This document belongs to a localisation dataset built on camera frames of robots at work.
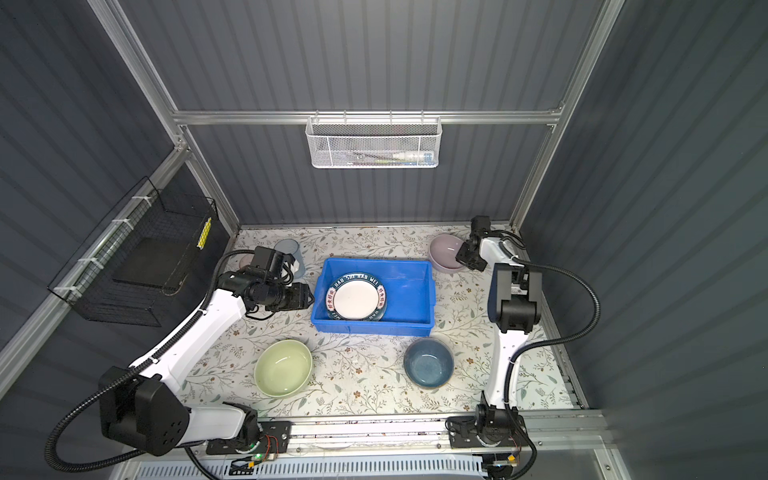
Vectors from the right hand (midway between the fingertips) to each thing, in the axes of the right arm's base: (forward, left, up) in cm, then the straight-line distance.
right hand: (469, 260), depth 105 cm
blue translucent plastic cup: (-1, +61, +10) cm, 62 cm away
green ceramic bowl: (-37, +59, -1) cm, 69 cm away
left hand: (-23, +51, +12) cm, 58 cm away
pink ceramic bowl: (+6, +8, -1) cm, 10 cm away
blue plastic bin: (-10, +21, -3) cm, 24 cm away
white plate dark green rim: (-15, +39, 0) cm, 42 cm away
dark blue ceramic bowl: (-36, +17, -2) cm, 39 cm away
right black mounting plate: (-53, +9, -3) cm, 54 cm away
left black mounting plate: (-54, +57, 0) cm, 79 cm away
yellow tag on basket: (-9, +80, +25) cm, 84 cm away
